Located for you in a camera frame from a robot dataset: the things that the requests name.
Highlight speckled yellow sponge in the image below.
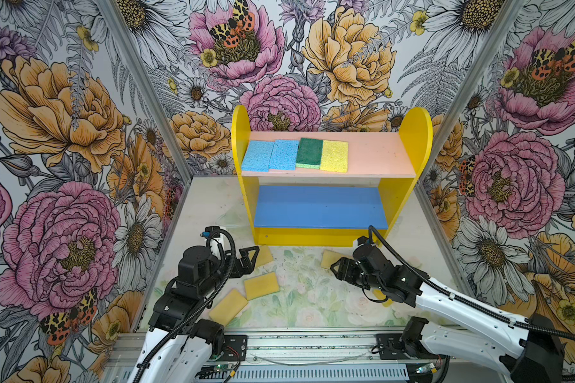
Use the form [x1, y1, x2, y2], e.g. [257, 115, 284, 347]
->
[319, 140, 348, 173]

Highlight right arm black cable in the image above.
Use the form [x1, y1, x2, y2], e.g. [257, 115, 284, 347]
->
[367, 224, 575, 381]

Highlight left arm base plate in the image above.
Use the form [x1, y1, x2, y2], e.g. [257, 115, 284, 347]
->
[209, 334, 249, 362]

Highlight tan sponge right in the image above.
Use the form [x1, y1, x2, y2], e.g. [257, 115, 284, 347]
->
[320, 250, 348, 270]

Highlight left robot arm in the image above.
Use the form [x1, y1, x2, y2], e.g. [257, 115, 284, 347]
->
[128, 239, 260, 382]

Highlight tan yellow sponge middle left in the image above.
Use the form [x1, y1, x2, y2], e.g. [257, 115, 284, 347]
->
[244, 272, 280, 301]

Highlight light blue sponge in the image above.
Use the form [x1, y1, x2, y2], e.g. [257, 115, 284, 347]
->
[241, 140, 275, 172]

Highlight aluminium frame post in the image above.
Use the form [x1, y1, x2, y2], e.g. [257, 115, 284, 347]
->
[98, 1, 193, 186]
[423, 0, 524, 176]

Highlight green scouring sponge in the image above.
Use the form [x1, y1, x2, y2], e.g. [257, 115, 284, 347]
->
[295, 137, 324, 169]

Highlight tan yellow sponge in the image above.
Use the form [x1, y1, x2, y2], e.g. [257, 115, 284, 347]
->
[255, 245, 274, 269]
[209, 289, 249, 327]
[244, 272, 280, 301]

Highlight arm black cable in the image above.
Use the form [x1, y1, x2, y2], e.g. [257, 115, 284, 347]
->
[367, 224, 575, 381]
[131, 227, 238, 383]

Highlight left aluminium frame post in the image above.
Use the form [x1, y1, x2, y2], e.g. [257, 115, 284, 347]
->
[98, 1, 193, 186]

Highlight tan yellow sponge upper left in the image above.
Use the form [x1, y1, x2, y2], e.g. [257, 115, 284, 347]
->
[255, 245, 274, 269]

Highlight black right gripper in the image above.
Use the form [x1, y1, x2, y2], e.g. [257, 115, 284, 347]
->
[330, 258, 384, 292]

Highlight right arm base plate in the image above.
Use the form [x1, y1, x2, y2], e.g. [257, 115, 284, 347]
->
[371, 333, 442, 360]

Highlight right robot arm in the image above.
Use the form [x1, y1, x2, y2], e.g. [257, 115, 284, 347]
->
[330, 237, 564, 382]

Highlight right aluminium frame post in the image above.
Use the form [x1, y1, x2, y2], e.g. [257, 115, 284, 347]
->
[423, 0, 524, 176]

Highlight yellow shelf with coloured boards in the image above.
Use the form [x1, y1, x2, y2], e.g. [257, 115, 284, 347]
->
[232, 105, 433, 247]

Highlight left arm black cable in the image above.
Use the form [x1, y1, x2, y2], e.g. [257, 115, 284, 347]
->
[131, 227, 238, 383]

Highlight tan yellow sponge lower left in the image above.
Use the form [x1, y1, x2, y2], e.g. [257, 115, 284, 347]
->
[209, 289, 249, 327]

